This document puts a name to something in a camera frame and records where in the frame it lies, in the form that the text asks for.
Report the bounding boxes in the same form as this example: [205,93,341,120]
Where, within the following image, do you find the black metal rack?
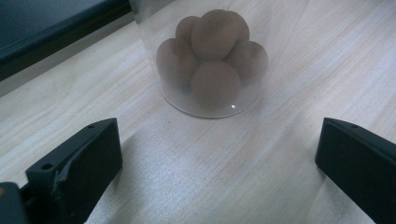
[0,0,133,82]

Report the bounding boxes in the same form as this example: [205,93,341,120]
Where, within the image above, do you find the glass jar of brown balls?
[129,0,274,119]

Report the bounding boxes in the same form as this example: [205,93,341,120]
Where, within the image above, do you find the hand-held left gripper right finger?
[315,117,396,224]

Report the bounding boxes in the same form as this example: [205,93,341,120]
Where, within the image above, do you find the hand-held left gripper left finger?
[20,117,123,224]

